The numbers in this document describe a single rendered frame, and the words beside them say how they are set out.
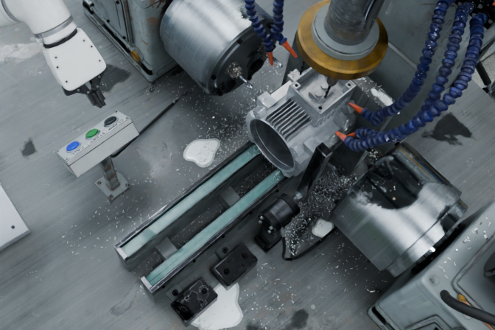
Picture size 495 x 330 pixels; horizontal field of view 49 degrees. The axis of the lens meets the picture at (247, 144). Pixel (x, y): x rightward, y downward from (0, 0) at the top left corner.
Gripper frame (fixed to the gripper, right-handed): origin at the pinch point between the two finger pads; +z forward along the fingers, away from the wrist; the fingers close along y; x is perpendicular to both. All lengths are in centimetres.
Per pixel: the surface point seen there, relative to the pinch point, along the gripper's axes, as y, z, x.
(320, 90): 39.4, 17.5, -25.3
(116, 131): -0.9, 7.6, -3.5
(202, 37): 28.1, 0.5, -3.3
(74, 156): -11.4, 6.9, -3.5
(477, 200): 69, 71, -40
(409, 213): 31, 36, -53
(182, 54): 24.1, 4.0, 3.1
